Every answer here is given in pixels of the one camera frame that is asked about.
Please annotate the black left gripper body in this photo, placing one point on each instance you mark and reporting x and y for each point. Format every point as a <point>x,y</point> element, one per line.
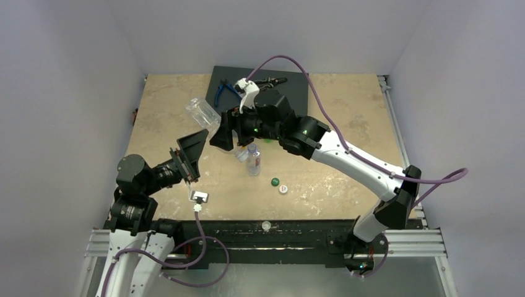
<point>173,169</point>

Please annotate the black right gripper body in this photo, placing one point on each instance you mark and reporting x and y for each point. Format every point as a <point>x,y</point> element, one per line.
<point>232,126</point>

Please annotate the clear bottle white cap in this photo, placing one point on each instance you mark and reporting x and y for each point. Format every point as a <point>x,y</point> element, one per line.
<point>207,117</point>

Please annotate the clear bottle with label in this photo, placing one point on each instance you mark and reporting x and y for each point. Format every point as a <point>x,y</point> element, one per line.
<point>253,161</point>

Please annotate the white red water bottle cap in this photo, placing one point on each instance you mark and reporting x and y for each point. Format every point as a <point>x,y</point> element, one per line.
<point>283,189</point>

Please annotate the white juice bottle cap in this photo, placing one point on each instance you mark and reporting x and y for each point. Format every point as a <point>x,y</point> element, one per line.
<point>266,225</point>

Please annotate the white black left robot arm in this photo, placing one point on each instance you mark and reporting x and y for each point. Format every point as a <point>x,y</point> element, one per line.
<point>139,245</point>

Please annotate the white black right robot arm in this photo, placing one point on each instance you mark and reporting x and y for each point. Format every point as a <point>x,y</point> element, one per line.
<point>394,186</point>

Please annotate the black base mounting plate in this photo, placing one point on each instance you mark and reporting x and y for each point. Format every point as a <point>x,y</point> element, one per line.
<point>244,233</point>

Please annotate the black handled pliers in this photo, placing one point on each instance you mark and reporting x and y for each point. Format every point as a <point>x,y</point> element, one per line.
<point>270,82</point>

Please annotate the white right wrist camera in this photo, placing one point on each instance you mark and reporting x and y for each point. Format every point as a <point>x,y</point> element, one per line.
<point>248,91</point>

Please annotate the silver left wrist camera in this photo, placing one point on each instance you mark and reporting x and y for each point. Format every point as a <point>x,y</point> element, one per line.
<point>198,198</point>

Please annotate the dark grey network switch box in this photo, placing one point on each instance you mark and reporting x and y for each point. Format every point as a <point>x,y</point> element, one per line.
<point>221,98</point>

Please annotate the aluminium side rail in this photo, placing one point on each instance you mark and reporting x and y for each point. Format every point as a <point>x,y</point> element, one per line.
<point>385,89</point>

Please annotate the aluminium front frame rail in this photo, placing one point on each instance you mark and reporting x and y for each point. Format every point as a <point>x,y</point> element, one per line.
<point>408,243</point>

